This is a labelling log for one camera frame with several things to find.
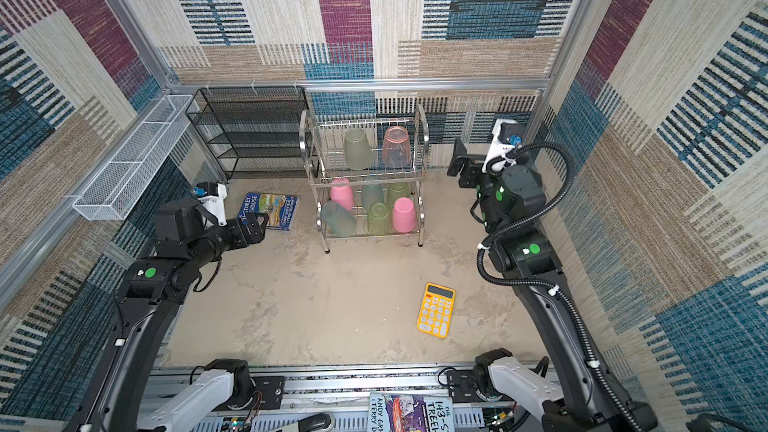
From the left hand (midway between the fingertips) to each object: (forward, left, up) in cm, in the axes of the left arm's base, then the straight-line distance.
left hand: (251, 214), depth 70 cm
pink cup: (+22, -17, -17) cm, 33 cm away
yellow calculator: (-12, -45, -29) cm, 55 cm away
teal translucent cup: (+23, -27, -19) cm, 40 cm away
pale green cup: (+21, -23, 0) cm, 32 cm away
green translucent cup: (+23, -35, -18) cm, 46 cm away
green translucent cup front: (+12, -29, -18) cm, 36 cm away
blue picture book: (+23, +6, -28) cm, 37 cm away
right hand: (+5, -50, +16) cm, 53 cm away
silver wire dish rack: (+16, -26, -4) cm, 31 cm away
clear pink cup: (+24, -34, -2) cm, 42 cm away
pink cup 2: (+11, -36, -16) cm, 42 cm away
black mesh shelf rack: (+47, +16, -13) cm, 51 cm away
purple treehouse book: (-35, -35, -28) cm, 57 cm away
